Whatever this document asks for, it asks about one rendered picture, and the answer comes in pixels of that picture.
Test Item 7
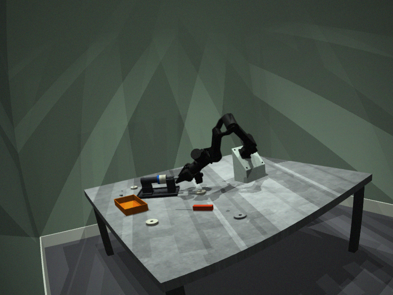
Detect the pale grey flat washer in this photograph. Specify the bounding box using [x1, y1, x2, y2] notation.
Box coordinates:
[146, 219, 159, 226]

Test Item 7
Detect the orange shallow tray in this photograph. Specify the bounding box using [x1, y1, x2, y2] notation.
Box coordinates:
[114, 194, 149, 216]

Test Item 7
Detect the grey flat ring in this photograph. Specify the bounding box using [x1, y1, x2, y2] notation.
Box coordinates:
[234, 212, 247, 220]

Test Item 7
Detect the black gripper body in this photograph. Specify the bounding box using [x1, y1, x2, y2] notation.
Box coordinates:
[182, 160, 203, 182]

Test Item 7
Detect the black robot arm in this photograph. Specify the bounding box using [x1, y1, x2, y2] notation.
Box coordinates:
[190, 113, 258, 184]

